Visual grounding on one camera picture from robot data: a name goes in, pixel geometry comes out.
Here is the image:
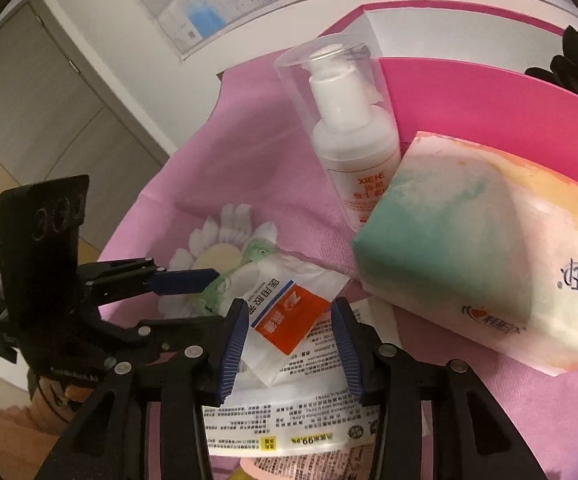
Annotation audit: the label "pink cardboard box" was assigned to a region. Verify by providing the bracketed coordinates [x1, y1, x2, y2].
[319, 0, 578, 191]

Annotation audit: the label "grey door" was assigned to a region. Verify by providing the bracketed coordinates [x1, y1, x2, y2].
[0, 0, 170, 196]

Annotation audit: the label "white printed wipes packet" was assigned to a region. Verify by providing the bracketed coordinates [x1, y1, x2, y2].
[203, 305, 400, 458]

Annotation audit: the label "white pump lotion bottle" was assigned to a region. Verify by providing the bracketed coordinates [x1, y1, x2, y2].
[274, 36, 402, 233]

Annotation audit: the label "white medical tape packet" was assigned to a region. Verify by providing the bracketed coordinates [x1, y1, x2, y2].
[219, 252, 351, 388]

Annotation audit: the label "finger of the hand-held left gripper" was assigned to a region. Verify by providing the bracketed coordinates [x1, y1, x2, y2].
[89, 305, 230, 363]
[76, 257, 221, 306]

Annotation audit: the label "pink printed packet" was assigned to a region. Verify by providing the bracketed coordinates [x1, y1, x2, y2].
[239, 447, 385, 480]

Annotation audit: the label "pastel tissue pack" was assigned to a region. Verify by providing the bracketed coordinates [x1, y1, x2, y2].
[351, 131, 578, 376]

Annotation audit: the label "black gloves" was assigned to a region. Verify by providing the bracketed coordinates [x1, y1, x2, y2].
[524, 25, 578, 91]

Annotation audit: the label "pink floral blanket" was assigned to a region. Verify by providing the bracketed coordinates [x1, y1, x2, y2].
[99, 60, 578, 480]

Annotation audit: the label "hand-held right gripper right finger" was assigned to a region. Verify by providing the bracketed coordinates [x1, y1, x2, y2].
[330, 297, 535, 480]

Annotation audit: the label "pale green small item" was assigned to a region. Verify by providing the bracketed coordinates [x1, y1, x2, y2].
[194, 240, 277, 311]

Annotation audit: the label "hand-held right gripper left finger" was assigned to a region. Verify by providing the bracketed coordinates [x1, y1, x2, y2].
[34, 298, 250, 480]

